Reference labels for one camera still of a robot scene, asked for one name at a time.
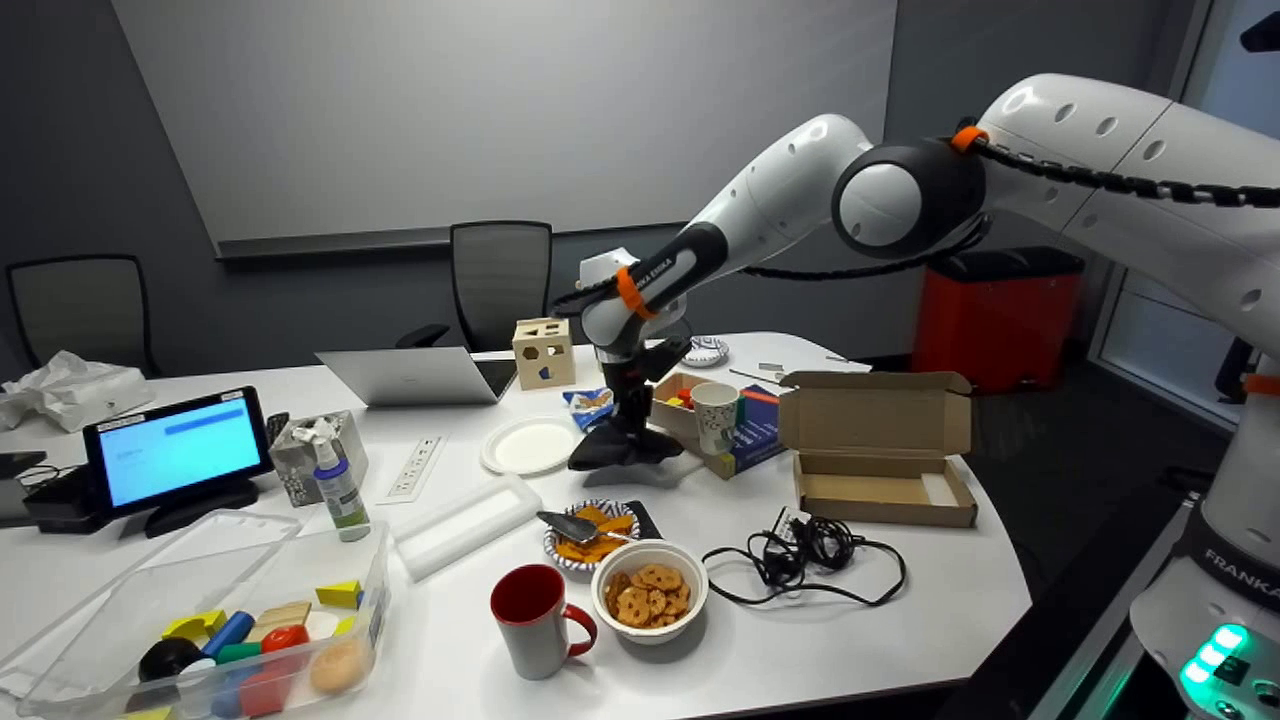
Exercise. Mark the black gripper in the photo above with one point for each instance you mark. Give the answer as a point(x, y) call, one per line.
point(645, 367)

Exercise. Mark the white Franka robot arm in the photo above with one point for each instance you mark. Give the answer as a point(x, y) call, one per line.
point(1107, 160)

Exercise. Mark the blue snack packet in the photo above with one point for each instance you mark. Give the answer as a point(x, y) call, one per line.
point(586, 410)

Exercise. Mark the black remote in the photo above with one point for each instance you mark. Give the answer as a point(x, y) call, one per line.
point(640, 518)

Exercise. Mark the white plate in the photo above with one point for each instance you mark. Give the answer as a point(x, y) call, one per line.
point(532, 447)

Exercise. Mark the wooden shape sorter cube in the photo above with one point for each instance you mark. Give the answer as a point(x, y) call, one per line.
point(544, 352)

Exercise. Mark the grey utensil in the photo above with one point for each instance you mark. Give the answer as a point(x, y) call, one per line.
point(574, 524)

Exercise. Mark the small patterned bowl with chips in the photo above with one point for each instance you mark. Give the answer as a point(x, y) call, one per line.
point(595, 541)

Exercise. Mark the black mesh office chair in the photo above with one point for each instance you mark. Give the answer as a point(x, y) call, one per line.
point(503, 273)
point(82, 307)

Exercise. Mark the white bowl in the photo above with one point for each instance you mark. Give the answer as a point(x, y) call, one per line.
point(649, 606)

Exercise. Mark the white power strip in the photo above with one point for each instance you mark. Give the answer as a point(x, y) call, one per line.
point(412, 466)

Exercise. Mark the silver laptop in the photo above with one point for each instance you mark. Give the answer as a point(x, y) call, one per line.
point(407, 379)

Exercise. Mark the red mug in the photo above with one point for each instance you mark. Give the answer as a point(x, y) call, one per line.
point(530, 625)

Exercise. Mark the open cardboard box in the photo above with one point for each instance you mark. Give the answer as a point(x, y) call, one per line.
point(882, 447)

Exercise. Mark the small spray bottle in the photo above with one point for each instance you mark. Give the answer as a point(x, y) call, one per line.
point(340, 492)

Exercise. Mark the grey carton box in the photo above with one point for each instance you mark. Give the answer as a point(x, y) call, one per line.
point(303, 461)

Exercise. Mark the yellow wedge block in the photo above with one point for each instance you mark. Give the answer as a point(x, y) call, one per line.
point(340, 593)

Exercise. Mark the red bin black lid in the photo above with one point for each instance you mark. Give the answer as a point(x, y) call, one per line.
point(997, 322)

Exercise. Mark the wooden egg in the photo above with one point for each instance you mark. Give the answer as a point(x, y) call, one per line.
point(340, 665)

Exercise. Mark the clear plastic bin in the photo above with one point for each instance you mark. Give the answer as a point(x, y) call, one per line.
point(335, 680)

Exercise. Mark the red round block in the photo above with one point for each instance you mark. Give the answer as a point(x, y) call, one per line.
point(285, 636)

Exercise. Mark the black tablet lit screen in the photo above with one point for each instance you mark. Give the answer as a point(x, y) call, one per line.
point(182, 447)

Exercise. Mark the blue cylinder block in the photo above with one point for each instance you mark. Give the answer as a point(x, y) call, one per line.
point(228, 633)

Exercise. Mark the green flat block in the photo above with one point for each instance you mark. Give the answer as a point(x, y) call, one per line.
point(238, 652)

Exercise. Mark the yellow green block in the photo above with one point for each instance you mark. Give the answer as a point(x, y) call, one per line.
point(192, 625)

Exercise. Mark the black round block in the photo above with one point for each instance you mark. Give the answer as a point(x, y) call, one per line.
point(168, 656)

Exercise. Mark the white plastic bag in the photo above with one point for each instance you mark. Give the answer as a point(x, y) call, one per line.
point(73, 385)

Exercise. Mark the black tablet stand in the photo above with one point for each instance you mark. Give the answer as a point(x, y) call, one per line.
point(82, 504)

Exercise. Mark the wall whiteboard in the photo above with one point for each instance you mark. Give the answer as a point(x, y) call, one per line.
point(505, 123)

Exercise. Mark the white metal stand frame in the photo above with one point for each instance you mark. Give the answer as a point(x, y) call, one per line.
point(1112, 606)

